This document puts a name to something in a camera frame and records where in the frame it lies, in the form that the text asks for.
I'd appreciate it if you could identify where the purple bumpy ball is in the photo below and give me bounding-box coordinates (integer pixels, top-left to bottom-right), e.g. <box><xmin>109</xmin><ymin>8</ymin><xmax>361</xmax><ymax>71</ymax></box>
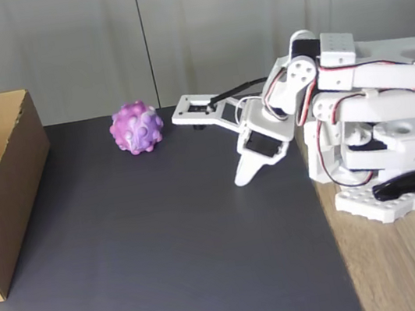
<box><xmin>105</xmin><ymin>97</ymin><xmax>168</xmax><ymax>160</ymax></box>

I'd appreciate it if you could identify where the brown cardboard box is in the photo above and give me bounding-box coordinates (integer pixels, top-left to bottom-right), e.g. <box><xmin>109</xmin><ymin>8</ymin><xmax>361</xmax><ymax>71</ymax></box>
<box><xmin>0</xmin><ymin>86</ymin><xmax>74</xmax><ymax>302</ymax></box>

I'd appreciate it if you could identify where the dark grey table mat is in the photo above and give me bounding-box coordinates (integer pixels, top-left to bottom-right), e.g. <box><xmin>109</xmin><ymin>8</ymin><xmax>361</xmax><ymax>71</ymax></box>
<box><xmin>0</xmin><ymin>80</ymin><xmax>366</xmax><ymax>311</ymax></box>

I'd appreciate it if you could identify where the black camera cable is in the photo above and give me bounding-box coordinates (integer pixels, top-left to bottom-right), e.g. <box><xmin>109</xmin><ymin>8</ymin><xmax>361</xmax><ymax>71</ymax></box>
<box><xmin>202</xmin><ymin>76</ymin><xmax>271</xmax><ymax>112</ymax></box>

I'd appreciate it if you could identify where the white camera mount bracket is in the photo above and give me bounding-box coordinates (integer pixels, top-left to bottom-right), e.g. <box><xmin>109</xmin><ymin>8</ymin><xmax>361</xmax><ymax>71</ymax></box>
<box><xmin>167</xmin><ymin>86</ymin><xmax>249</xmax><ymax>146</ymax></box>

